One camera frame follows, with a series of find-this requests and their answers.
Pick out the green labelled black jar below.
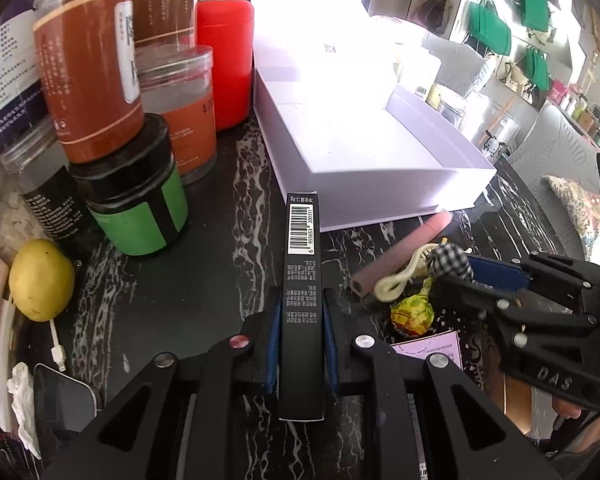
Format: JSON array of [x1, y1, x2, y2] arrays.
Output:
[[69, 113, 188, 257]]

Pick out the floral cushion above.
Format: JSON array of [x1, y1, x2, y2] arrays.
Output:
[[544, 174, 600, 266]]

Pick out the cream hair claw clip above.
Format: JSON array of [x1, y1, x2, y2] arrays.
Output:
[[373, 243, 438, 302]]

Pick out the red cylindrical canister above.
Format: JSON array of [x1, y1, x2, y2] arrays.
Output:
[[196, 0, 254, 130]]

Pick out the green tote bag left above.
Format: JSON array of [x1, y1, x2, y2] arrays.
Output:
[[468, 0, 512, 56]]

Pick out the dark hanging handbag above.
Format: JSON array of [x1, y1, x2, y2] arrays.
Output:
[[412, 0, 453, 35]]

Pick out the black labelled clear jar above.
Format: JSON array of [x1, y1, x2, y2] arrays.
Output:
[[0, 117, 93, 242]]

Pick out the orange labelled clear jar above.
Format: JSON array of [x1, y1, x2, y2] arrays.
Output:
[[136, 44, 216, 185]]

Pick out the green tote bag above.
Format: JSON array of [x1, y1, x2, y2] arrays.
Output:
[[524, 47, 550, 91], [468, 0, 512, 56], [505, 0, 550, 32]]

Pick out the grey leaf pattern chair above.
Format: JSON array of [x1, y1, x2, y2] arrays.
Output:
[[508, 103, 600, 260]]

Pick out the green tote bag upper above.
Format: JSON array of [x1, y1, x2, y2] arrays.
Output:
[[505, 0, 550, 32]]

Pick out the lavender contact lens box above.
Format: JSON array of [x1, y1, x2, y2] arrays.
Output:
[[392, 330, 463, 370]]

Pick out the crumpled white tissue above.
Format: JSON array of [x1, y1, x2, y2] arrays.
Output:
[[7, 362, 42, 460]]

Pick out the white lavender gift box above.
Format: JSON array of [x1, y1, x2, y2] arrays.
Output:
[[253, 16, 495, 231]]

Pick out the white charging cable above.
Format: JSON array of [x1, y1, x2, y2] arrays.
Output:
[[48, 317, 67, 373]]

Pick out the green tote bag lower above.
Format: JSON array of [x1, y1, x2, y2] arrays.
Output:
[[524, 47, 550, 91]]

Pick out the pink lipstick tube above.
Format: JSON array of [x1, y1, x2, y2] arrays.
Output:
[[351, 211, 453, 297]]

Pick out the black white gingham scrunchie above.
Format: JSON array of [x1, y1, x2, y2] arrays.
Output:
[[426, 243, 475, 282]]

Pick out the yellow lollipop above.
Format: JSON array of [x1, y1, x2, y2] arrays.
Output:
[[390, 278, 434, 337]]

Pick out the tall brown-filled clear jar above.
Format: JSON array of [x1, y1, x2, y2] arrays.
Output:
[[33, 0, 144, 164]]

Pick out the black smartphone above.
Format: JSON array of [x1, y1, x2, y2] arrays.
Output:
[[33, 363, 99, 466]]

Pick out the slim black cosmetic box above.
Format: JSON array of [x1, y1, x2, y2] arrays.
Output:
[[278, 192, 325, 422]]

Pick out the yellow lemon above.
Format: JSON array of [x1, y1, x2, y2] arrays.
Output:
[[8, 238, 76, 322]]

